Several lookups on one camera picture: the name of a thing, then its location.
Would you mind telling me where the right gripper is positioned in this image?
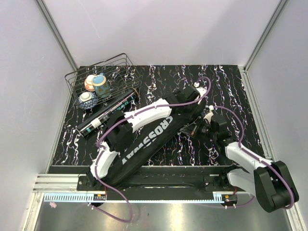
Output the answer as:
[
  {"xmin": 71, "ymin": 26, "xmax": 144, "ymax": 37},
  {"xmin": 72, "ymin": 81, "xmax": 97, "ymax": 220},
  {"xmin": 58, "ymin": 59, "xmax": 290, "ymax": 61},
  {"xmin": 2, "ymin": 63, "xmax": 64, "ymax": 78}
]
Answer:
[{"xmin": 180, "ymin": 116, "xmax": 217, "ymax": 141}]

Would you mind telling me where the black racket bag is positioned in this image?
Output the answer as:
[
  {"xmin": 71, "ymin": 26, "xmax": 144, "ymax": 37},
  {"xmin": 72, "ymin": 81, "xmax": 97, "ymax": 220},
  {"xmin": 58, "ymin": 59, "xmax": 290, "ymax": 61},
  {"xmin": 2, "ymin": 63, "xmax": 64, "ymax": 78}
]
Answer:
[{"xmin": 102, "ymin": 95, "xmax": 207, "ymax": 187}]

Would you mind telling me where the black shuttlecock tube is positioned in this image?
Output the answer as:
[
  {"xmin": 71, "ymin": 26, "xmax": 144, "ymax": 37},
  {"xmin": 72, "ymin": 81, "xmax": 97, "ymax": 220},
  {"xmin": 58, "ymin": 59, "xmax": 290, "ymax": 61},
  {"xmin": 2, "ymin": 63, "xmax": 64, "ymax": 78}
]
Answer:
[{"xmin": 77, "ymin": 88, "xmax": 139, "ymax": 137}]

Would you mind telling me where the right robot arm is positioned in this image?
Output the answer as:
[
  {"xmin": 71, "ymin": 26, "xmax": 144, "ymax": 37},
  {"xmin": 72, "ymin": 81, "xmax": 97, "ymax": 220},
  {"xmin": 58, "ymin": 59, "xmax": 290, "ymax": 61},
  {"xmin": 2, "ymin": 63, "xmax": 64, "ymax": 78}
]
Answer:
[{"xmin": 181, "ymin": 115, "xmax": 299, "ymax": 213}]

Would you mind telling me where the blue butterfly mug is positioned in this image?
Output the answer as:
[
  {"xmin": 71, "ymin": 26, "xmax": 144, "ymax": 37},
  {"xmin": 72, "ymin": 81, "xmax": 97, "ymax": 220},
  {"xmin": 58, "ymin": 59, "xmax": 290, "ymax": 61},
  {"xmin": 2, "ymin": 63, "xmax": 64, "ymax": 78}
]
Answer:
[{"xmin": 91, "ymin": 73, "xmax": 110, "ymax": 98}]

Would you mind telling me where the orange white bowl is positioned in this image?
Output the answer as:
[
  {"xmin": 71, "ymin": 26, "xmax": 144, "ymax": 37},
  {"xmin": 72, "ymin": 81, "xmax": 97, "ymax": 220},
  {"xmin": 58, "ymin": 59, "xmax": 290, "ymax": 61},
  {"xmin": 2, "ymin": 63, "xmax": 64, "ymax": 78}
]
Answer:
[{"xmin": 84, "ymin": 75, "xmax": 95, "ymax": 92}]

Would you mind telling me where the blue patterned bowl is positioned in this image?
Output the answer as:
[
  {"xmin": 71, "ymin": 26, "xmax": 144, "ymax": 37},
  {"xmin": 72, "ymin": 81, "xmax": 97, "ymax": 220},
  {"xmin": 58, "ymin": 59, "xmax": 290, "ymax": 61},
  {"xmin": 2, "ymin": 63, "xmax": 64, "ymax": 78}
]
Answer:
[{"xmin": 78, "ymin": 91, "xmax": 98, "ymax": 110}]

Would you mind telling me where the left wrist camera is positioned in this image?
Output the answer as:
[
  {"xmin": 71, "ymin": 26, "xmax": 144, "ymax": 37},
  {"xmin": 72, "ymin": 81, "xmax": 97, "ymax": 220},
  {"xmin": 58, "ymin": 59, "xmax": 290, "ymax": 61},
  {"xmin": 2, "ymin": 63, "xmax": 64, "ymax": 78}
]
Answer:
[{"xmin": 193, "ymin": 82, "xmax": 208, "ymax": 104}]

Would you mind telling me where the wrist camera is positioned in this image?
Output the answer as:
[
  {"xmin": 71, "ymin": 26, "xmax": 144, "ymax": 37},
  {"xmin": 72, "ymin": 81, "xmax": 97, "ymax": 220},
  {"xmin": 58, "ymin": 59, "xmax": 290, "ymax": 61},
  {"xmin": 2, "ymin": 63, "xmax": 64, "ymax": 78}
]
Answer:
[
  {"xmin": 203, "ymin": 105, "xmax": 214, "ymax": 123},
  {"xmin": 193, "ymin": 82, "xmax": 208, "ymax": 104}
]

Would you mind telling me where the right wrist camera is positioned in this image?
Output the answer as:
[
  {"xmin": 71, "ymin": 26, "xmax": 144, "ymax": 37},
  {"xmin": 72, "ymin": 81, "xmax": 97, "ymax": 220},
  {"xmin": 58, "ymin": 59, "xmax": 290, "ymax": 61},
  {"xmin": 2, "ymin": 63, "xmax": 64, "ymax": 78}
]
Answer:
[{"xmin": 203, "ymin": 105, "xmax": 214, "ymax": 123}]

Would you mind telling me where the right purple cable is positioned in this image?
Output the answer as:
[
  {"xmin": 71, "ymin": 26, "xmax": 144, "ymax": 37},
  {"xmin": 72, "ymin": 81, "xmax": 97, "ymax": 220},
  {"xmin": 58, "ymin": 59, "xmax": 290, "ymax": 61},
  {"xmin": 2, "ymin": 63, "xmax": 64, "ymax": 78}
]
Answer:
[{"xmin": 208, "ymin": 105, "xmax": 295, "ymax": 209}]

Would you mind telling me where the purple cable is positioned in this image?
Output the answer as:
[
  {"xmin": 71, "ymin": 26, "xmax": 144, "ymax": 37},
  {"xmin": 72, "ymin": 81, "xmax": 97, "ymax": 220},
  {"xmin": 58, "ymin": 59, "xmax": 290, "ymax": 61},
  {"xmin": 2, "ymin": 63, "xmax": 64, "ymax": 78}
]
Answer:
[
  {"xmin": 208, "ymin": 105, "xmax": 295, "ymax": 209},
  {"xmin": 95, "ymin": 77, "xmax": 212, "ymax": 222}
]

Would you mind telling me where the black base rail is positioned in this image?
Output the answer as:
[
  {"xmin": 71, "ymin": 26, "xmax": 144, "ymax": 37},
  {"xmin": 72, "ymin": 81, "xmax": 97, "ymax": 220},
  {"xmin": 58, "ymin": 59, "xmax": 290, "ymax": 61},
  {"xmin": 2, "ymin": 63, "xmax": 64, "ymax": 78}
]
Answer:
[{"xmin": 77, "ymin": 165, "xmax": 248, "ymax": 202}]

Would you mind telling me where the wire dish rack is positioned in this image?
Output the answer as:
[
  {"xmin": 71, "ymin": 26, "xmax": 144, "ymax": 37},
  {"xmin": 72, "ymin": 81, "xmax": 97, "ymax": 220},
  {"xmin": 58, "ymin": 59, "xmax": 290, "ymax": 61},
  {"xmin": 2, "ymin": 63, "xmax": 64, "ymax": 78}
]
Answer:
[{"xmin": 64, "ymin": 53, "xmax": 141, "ymax": 105}]

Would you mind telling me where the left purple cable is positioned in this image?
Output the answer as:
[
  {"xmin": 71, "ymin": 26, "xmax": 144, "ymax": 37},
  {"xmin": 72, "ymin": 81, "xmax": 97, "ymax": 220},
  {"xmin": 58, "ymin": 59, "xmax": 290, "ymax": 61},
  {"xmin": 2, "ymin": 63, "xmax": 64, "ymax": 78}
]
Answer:
[{"xmin": 95, "ymin": 77, "xmax": 212, "ymax": 222}]

